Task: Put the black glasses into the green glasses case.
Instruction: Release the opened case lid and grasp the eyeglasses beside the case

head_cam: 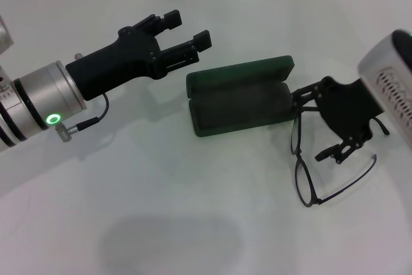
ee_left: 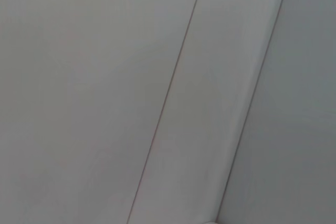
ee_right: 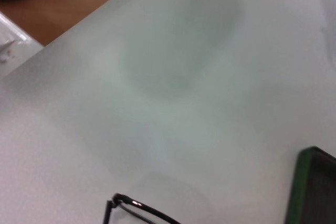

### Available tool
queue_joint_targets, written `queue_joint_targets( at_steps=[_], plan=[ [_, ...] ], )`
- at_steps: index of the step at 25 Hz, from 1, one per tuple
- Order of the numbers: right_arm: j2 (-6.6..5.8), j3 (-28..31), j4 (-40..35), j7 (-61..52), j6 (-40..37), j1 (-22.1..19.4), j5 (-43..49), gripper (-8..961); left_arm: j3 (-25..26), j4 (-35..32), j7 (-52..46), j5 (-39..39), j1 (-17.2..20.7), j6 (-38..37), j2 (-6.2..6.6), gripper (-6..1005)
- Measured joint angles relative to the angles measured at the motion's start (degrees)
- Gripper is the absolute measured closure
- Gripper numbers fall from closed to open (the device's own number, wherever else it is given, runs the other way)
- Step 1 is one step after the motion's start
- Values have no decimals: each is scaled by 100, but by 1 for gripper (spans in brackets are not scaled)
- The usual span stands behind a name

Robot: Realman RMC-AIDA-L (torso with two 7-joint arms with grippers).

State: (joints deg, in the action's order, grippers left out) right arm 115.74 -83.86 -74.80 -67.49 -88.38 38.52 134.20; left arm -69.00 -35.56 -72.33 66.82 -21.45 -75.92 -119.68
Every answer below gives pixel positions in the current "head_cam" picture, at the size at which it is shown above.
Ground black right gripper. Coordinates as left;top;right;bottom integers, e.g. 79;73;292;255
291;76;384;164

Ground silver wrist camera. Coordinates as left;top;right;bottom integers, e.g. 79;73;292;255
0;15;15;55
357;29;412;149

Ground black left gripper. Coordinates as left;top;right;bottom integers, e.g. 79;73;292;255
66;9;212;101

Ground black glasses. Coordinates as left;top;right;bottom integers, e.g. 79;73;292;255
289;104;391;208

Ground green glasses case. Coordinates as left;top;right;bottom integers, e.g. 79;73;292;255
185;55;295;139

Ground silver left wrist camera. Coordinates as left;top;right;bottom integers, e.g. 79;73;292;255
0;15;15;55

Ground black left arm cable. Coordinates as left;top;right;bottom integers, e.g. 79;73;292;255
56;93;110;142

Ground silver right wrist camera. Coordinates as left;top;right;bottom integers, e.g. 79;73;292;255
357;29;412;149

